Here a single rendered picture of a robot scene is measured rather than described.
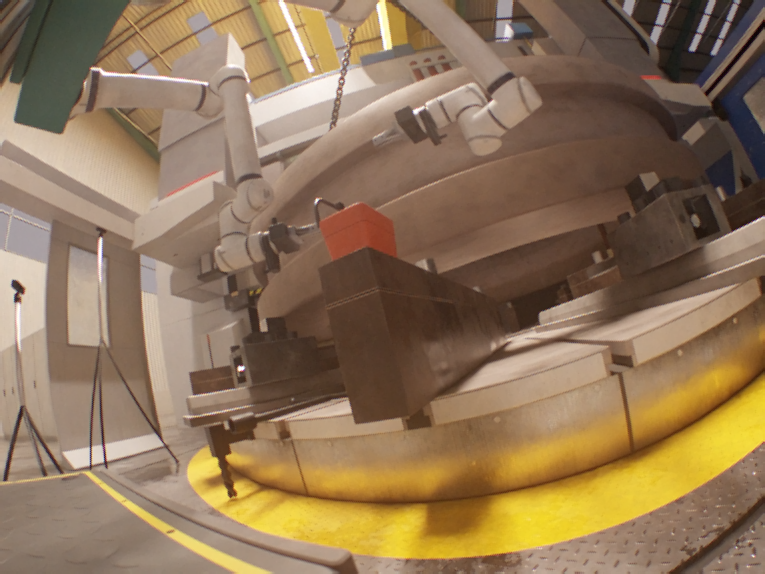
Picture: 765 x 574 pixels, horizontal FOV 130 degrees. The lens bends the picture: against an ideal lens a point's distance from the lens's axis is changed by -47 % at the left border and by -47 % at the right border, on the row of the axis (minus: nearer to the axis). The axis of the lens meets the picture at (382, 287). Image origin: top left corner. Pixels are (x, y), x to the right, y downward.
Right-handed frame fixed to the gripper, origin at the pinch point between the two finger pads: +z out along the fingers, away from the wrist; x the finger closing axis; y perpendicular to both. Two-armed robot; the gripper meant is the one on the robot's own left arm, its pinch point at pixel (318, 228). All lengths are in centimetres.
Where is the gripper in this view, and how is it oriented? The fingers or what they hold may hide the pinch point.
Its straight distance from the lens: 100.3
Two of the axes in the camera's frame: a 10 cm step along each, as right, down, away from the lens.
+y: -2.5, -9.5, 2.1
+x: 0.9, 2.0, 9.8
